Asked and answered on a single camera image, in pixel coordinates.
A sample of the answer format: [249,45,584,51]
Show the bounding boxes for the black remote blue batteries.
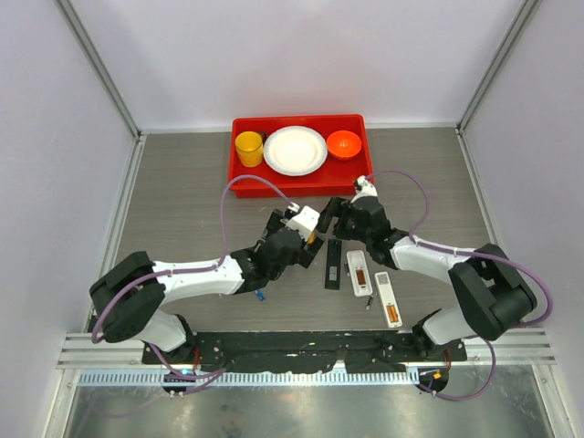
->
[325,239,342,290]

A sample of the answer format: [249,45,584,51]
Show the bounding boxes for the white remote control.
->
[346,250,373,297]

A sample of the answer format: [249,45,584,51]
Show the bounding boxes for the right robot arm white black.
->
[317,196,537,360]

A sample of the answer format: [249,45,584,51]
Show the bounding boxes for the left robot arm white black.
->
[89,205,323,364]

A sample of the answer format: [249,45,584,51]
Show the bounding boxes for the white remote orange batteries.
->
[374,272,402,329]

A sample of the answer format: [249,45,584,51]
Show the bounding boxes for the red plastic tray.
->
[226,114,373,197]

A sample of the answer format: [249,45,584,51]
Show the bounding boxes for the orange plastic bowl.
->
[327,130,362,160]

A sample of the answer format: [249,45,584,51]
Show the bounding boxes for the white paper plate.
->
[263,126,328,177]

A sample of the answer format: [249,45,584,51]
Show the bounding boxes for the orange AAA battery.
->
[387,305,400,324]

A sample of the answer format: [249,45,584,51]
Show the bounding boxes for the yellow plastic cup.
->
[235,131,264,168]

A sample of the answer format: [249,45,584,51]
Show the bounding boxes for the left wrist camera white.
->
[284,203,319,243]

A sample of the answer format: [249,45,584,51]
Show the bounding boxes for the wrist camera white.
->
[350,175,378,203]
[284,203,319,243]

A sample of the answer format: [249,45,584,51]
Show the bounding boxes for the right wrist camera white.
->
[350,175,378,203]

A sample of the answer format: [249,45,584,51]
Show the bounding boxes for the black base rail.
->
[163,330,467,374]

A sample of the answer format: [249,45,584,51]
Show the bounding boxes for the white slotted cable duct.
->
[77,368,419,388]

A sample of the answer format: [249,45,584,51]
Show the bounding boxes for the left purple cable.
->
[90,175,300,396]

